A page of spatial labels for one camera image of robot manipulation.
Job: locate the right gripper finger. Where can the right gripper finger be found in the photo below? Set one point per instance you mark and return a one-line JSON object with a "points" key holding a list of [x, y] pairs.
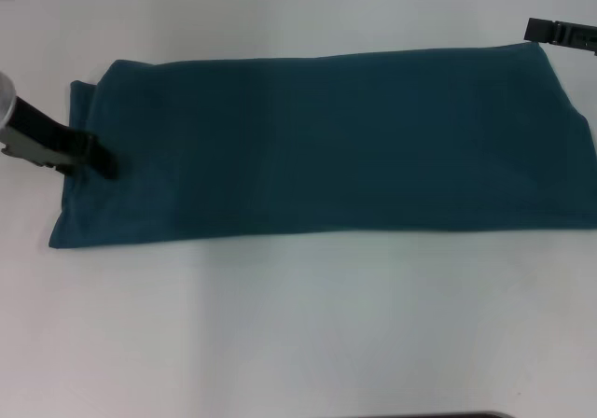
{"points": [[559, 33]]}

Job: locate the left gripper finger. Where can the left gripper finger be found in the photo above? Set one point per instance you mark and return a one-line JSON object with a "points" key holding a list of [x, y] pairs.
{"points": [[102, 157]]}

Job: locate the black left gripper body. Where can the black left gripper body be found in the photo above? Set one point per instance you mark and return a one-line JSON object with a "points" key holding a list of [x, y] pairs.
{"points": [[46, 126]]}

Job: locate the teal blue printed t-shirt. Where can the teal blue printed t-shirt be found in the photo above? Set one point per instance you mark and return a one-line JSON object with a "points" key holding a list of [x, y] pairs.
{"points": [[326, 157]]}

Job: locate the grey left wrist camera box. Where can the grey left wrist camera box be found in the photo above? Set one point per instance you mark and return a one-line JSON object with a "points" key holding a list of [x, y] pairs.
{"points": [[32, 149]]}

